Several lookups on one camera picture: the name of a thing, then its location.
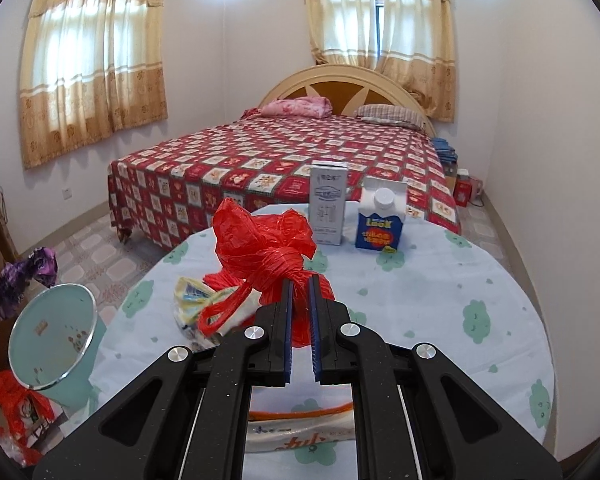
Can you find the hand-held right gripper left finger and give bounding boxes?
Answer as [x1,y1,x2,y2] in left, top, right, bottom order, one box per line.
[32,280,295,480]

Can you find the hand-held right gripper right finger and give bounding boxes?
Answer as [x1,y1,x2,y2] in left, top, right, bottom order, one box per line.
[307,276,563,480]

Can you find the purple foil wrapper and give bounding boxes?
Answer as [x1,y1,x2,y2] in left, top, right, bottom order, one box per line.
[0,247,59,322]

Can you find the teal plastic bucket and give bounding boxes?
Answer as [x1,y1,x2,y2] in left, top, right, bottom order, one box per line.
[7,284,107,411]

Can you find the red plastic bag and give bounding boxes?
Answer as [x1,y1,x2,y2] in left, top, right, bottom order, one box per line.
[199,197,333,348]

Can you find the white packet with orange edge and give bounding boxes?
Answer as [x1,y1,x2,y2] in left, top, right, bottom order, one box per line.
[245,407,361,453]

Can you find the white and yellow plastic bag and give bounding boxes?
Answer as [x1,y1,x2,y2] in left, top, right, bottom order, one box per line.
[174,277,261,348]

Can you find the red printed shopping bag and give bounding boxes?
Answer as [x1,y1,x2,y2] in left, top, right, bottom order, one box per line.
[0,370,56,466]

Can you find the blue milk carton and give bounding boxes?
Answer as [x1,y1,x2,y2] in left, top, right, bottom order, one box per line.
[355,176,408,252]

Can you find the white tall carton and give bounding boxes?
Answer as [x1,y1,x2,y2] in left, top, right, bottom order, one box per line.
[309,161,348,247]

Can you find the red checked bedspread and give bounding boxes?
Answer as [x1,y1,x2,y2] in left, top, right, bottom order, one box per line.
[107,112,462,250]

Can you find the small red box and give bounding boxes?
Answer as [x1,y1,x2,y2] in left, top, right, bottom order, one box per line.
[452,170,474,208]

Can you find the stack of blue books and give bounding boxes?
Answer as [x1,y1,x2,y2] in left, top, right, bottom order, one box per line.
[432,136,458,166]

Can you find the pink pillow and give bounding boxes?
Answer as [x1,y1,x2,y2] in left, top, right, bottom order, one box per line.
[260,96,332,120]

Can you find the striped pillow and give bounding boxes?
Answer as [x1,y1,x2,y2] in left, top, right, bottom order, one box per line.
[355,104,426,128]

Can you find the beige wooden bed headboard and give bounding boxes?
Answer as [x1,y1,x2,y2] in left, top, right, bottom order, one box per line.
[256,64,437,136]

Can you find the wide beige curtain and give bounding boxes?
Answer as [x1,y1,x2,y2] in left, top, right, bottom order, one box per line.
[19,0,171,170]

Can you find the narrow beige curtain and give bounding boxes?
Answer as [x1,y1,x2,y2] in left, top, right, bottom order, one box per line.
[302,0,456,123]

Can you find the window frame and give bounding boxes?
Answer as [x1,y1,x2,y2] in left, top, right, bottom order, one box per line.
[375,0,387,56]

